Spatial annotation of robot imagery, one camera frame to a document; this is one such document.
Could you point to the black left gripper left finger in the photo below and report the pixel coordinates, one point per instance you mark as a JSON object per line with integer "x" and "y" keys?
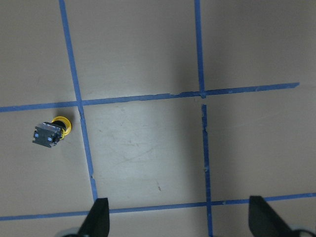
{"x": 97, "y": 222}

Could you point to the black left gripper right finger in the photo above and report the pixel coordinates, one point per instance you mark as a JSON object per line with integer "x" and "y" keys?
{"x": 263, "y": 221}

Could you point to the yellow push button switch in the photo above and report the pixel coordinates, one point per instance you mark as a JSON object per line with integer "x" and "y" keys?
{"x": 49, "y": 134}

